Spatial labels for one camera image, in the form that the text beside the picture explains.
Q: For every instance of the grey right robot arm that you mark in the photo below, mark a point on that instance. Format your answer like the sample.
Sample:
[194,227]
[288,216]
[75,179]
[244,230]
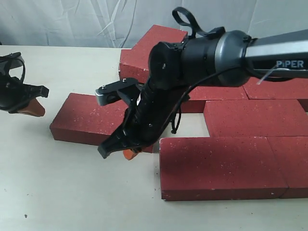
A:
[216,59]

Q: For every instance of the white fabric backdrop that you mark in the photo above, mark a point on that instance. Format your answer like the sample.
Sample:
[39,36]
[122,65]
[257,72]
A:
[121,23]

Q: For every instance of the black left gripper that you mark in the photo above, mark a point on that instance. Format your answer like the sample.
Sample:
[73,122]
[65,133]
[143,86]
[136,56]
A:
[17,97]

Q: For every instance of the red second row brick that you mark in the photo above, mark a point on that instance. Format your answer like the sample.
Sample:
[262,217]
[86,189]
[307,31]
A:
[255,118]

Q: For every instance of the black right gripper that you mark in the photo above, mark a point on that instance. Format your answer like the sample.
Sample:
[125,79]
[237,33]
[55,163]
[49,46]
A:
[149,114]

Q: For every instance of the red third row right brick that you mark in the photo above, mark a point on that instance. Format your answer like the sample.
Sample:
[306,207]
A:
[295,89]

